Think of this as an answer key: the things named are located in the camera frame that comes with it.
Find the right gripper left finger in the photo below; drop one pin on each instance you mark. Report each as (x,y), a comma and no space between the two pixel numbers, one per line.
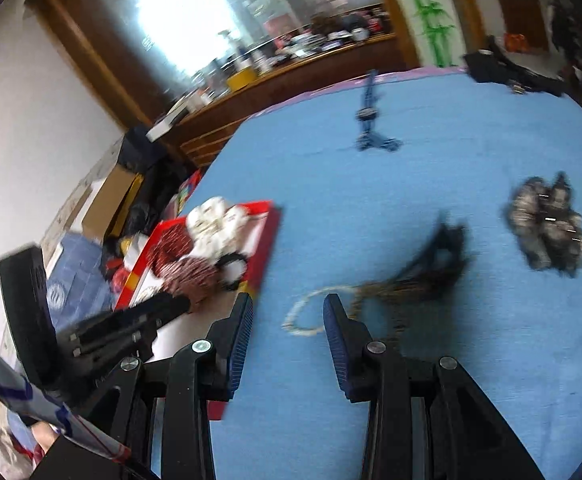
(207,370)

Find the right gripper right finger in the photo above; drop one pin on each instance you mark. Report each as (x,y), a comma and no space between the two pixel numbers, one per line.
(427,419)

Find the red checkered scrunchie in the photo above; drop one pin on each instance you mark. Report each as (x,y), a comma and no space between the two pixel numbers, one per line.
(195,278)

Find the red polka dot scrunchie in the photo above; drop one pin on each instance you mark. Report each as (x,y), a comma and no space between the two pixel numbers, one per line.
(174,243)

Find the white cherry print scrunchie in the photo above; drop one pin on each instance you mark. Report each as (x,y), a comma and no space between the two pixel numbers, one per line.
(215,228)

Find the grey organza scrunchie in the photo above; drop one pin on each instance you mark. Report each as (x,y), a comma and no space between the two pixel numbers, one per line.
(548,229)

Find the red jewelry box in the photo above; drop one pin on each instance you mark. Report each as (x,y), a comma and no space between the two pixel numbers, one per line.
(241,271)

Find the person left hand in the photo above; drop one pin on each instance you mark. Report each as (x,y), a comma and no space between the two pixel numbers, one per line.
(44,434)

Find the cardboard box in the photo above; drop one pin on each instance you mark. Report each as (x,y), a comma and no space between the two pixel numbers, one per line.
(108,211)

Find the black feather hair clip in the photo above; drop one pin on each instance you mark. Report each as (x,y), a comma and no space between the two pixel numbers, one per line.
(438,266)

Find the wooden counter shelf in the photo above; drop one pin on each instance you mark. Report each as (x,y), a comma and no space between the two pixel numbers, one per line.
(201,135)

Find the blue striped bolo tie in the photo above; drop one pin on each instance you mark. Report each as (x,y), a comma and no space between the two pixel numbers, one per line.
(367,116)

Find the yellow container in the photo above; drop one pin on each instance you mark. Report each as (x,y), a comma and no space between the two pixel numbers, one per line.
(241,79)

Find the black bag on table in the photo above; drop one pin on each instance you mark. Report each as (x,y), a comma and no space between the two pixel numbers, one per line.
(489,64)

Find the bamboo wall decoration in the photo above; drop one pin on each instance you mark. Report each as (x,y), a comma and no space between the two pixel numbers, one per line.
(436,32)

